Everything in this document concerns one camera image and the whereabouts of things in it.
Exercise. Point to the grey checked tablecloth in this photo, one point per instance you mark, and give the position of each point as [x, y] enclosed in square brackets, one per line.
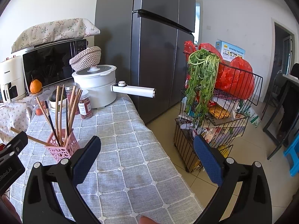
[130, 144]

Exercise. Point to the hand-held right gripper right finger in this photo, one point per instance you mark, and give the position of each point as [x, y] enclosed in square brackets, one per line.
[208, 161]

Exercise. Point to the small red plastic bag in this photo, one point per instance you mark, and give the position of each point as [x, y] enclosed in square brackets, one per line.
[189, 47]

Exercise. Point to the red label jar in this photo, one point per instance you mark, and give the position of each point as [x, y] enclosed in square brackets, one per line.
[84, 107]

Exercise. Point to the black microwave oven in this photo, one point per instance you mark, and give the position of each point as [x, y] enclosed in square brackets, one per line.
[51, 63]

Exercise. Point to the black metal frame table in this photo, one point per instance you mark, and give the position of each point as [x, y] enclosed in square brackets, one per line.
[287, 112]

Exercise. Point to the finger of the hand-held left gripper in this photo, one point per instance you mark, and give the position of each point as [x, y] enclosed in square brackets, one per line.
[17, 142]

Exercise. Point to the tall jar of red berries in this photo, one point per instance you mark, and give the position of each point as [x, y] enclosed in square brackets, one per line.
[70, 95]

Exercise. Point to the blue plastic stool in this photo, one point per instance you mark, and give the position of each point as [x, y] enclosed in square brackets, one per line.
[292, 156]

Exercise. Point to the grey refrigerator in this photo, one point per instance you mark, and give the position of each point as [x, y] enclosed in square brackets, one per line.
[151, 51]

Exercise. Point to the small floral tablecloth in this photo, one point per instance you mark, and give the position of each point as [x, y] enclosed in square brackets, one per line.
[14, 119]

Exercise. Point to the white air fryer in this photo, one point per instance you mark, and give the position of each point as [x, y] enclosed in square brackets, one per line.
[11, 74]

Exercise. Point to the single light wooden chopstick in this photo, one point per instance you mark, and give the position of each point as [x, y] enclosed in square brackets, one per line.
[35, 140]

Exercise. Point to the floral cover cloth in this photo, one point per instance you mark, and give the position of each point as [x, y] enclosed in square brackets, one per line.
[53, 31]

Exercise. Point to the green pumpkin in bowl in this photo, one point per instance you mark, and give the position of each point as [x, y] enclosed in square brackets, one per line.
[52, 108]

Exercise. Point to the green and white packet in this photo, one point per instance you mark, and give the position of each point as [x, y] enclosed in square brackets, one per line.
[253, 119]

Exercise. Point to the white electric pot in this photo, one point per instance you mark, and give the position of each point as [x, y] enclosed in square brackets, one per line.
[100, 86]

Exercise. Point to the pink plastic chopstick basket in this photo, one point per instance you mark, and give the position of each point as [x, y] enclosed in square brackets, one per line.
[63, 154]

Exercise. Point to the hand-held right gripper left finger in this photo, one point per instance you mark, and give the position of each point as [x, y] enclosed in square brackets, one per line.
[86, 161]

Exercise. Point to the black chopstick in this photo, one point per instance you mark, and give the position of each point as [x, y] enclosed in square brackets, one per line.
[50, 119]
[67, 116]

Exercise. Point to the person's right hand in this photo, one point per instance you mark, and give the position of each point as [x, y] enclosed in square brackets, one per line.
[148, 221]

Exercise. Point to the orange fruit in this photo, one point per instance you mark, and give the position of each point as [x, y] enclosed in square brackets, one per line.
[35, 85]

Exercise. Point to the blue and white cardboard box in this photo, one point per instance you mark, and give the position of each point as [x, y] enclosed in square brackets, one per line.
[231, 50]

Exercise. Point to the bunch of wooden chopsticks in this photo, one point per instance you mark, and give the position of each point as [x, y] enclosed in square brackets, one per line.
[61, 112]

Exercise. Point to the green leafy vegetable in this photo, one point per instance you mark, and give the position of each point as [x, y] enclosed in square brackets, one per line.
[201, 79]

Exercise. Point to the glass jar with tomatoes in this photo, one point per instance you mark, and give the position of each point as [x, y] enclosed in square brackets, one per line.
[37, 102]

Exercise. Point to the dark green squash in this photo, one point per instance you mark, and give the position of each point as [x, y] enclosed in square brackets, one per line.
[53, 96]

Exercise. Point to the large red plastic bag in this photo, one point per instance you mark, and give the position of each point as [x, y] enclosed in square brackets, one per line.
[238, 74]

